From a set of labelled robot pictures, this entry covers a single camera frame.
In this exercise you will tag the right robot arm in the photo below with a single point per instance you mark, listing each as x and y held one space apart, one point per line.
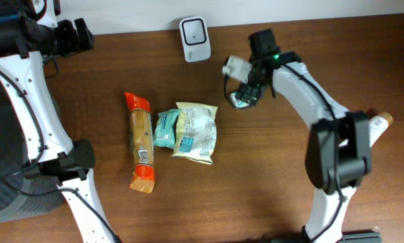
338 150

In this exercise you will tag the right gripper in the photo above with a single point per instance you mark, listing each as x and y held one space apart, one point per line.
248 90

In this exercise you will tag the grey plastic mesh basket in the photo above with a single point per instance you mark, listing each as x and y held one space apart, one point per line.
14 206

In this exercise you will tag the white bottle with wooden cap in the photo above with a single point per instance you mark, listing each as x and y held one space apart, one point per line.
379 122

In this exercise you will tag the orange spaghetti packet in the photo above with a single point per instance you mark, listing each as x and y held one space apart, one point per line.
141 141

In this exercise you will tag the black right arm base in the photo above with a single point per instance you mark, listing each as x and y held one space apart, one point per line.
357 237

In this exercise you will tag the small teal tissue pack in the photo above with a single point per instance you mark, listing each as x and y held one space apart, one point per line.
237 103

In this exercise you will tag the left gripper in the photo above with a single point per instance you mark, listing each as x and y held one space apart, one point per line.
67 38

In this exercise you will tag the teal wipes pouch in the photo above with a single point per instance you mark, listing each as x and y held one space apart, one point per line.
165 131

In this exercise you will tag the white barcode scanner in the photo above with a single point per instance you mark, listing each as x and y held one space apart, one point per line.
195 39

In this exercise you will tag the cream snack bag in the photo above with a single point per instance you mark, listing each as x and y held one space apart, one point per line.
196 132

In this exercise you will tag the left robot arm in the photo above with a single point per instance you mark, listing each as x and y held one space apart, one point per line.
31 36

